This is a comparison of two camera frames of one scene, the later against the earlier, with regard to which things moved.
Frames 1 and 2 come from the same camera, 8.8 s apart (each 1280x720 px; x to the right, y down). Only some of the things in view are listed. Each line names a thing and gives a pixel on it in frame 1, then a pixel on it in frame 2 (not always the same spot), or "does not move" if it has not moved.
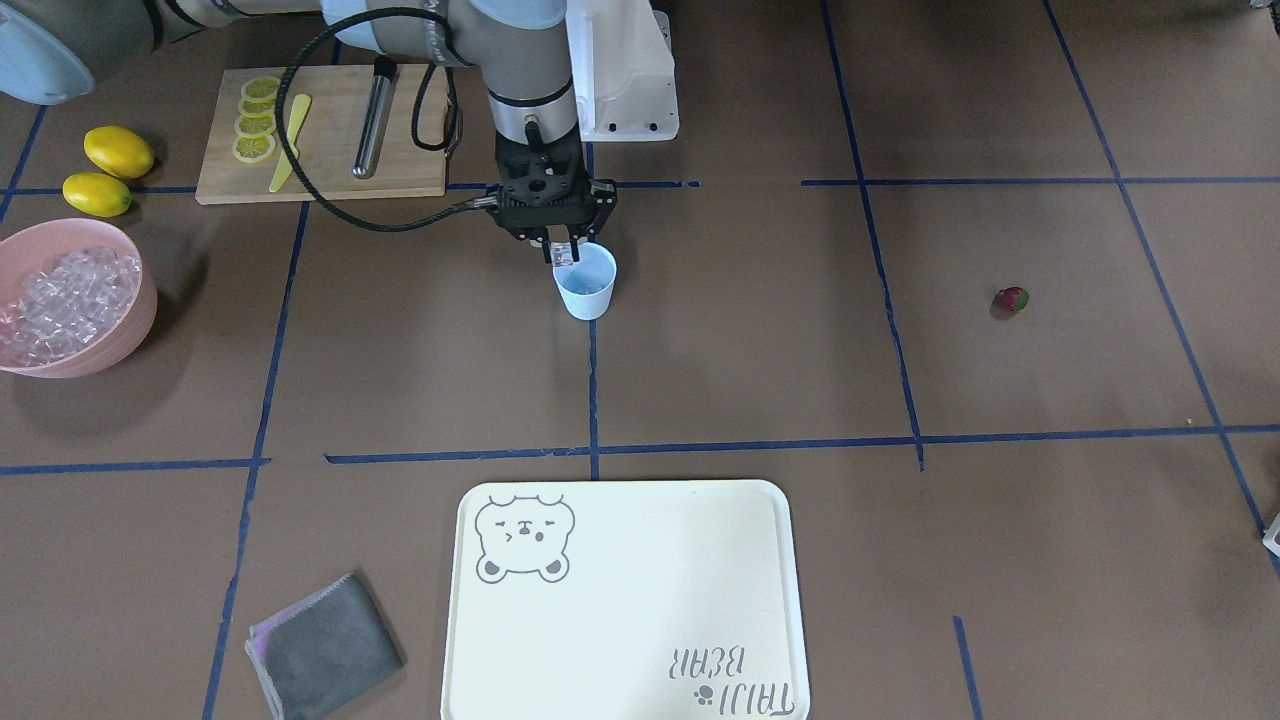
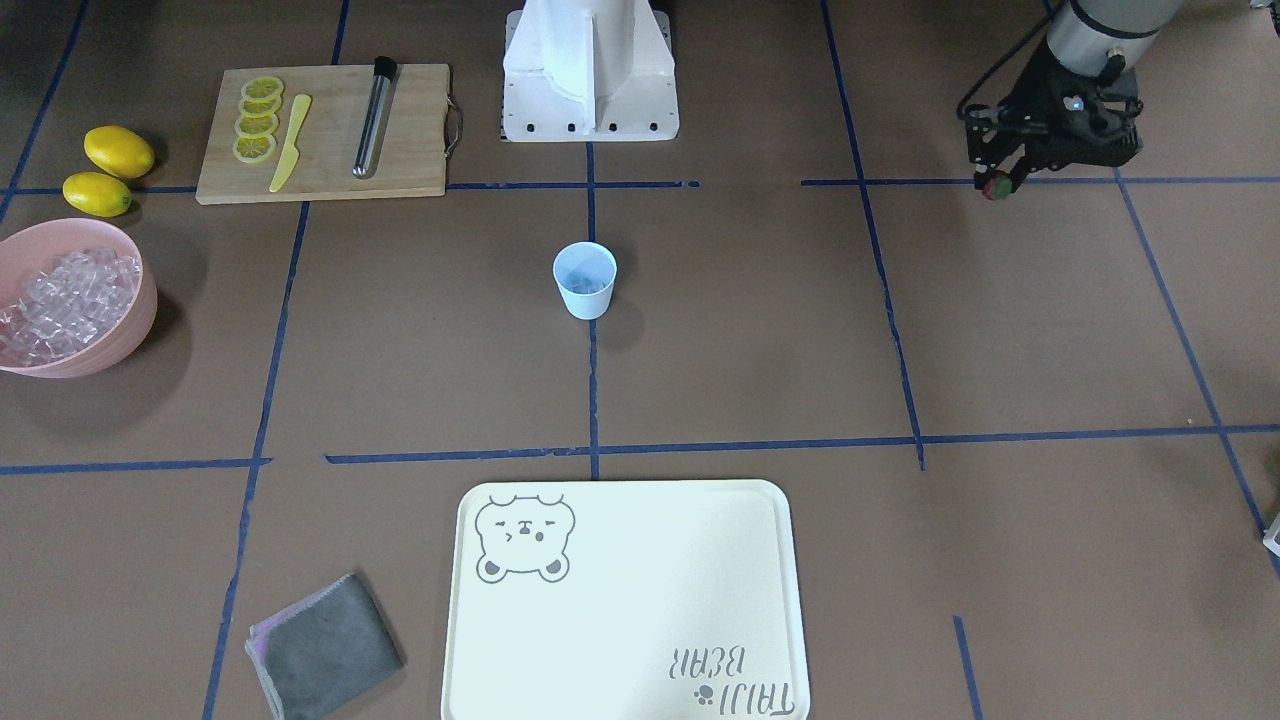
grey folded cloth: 322,651 does not move
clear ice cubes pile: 67,306 does not move
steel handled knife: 384,70 does not move
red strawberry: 1009,302 → 997,187
